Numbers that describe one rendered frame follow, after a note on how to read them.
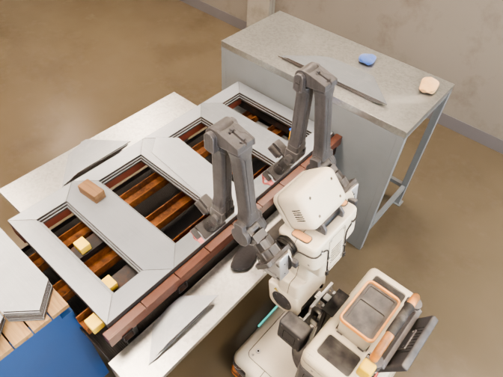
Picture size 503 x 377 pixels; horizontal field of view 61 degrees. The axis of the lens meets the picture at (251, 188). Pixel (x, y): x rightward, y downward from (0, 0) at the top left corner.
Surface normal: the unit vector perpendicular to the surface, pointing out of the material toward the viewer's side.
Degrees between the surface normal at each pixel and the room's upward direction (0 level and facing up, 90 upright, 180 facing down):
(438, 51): 90
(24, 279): 0
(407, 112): 0
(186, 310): 0
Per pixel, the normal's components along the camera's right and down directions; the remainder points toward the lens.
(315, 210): 0.58, -0.07
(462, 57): -0.66, 0.54
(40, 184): 0.04, -0.67
